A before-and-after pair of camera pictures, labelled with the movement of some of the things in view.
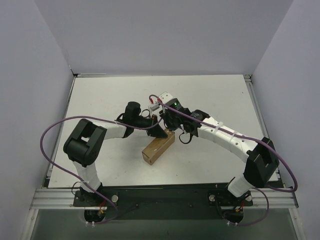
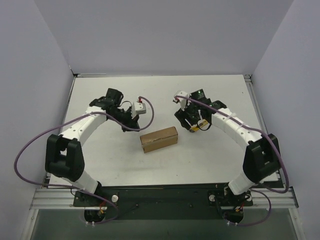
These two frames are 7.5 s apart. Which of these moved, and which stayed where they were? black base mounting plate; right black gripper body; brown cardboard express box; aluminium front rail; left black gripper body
Moved: left black gripper body; right black gripper body; brown cardboard express box
Stayed: aluminium front rail; black base mounting plate
